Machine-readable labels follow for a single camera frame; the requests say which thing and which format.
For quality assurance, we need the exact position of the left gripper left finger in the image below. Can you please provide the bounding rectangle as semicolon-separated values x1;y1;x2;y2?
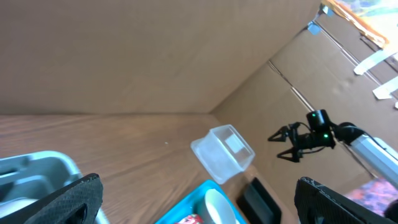
1;173;103;224

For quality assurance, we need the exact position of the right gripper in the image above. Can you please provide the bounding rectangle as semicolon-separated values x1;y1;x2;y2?
267;123;336;162

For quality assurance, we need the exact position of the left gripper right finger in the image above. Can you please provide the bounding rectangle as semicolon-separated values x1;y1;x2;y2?
294;177;395;224

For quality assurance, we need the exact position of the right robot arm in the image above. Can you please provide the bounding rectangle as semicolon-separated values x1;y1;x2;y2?
268;110;397;187

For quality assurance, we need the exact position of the black plastic tray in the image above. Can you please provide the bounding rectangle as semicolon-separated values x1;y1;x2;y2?
236;177;282;224

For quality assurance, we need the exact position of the grey plastic dish rack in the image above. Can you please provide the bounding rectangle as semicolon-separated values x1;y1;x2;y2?
1;151;108;224

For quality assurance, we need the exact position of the clear plastic storage bin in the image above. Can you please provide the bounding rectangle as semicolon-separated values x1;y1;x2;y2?
190;124;256;185

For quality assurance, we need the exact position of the grey metal bowl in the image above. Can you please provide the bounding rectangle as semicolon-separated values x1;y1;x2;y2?
197;189;236;224

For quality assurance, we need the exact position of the teal plastic serving tray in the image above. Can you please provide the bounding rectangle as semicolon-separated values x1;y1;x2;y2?
155;180;247;224

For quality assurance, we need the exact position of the red snack wrapper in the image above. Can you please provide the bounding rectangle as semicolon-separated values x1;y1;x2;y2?
175;213;204;224

